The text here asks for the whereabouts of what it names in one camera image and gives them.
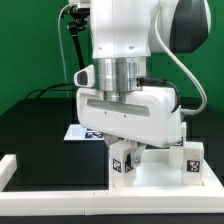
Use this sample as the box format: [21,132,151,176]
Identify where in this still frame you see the marker plate with tags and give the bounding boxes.
[64,124,104,141]

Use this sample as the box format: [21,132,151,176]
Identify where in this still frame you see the grey cable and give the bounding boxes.
[57,3,70,99]

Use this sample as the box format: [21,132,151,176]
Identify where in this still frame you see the white square table top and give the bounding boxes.
[107,148,221,192]

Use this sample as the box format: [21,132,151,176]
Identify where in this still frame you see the white U-shaped fence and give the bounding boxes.
[0,154,224,216]

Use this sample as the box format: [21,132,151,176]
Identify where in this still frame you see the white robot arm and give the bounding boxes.
[69,0,211,167]

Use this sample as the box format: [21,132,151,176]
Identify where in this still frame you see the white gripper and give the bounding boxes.
[76,86,181,166]

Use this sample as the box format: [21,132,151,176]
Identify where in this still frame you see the black cables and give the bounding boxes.
[25,81,79,100]

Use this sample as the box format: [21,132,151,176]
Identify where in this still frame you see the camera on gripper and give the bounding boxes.
[74,65,95,88]

